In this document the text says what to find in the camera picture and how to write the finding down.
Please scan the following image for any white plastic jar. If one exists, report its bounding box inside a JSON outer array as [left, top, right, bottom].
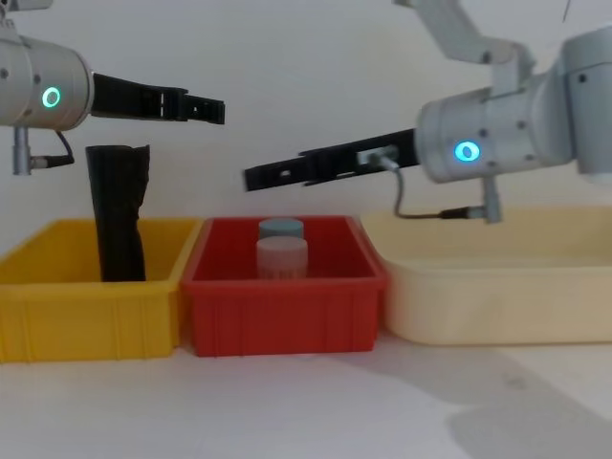
[[255, 236, 310, 281]]

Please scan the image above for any thin grey right wrist cable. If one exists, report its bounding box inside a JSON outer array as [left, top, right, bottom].
[[356, 145, 489, 221]]

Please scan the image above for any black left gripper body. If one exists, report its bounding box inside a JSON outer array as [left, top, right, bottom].
[[90, 72, 160, 120]]

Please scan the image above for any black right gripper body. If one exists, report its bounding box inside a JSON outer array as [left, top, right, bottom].
[[353, 127, 421, 175]]

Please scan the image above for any red plastic bin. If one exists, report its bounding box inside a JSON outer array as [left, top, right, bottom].
[[178, 215, 390, 358]]

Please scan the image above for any yellow plastic bin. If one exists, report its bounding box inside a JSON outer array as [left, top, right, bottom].
[[0, 217, 205, 365]]

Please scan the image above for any thin dark left wrist cable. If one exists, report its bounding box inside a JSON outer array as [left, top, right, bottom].
[[29, 129, 77, 169]]

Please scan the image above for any cream plastic tray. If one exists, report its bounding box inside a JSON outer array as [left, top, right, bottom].
[[360, 206, 612, 347]]

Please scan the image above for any jar with grey-blue lid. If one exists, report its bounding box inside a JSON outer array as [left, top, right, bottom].
[[258, 217, 306, 243]]

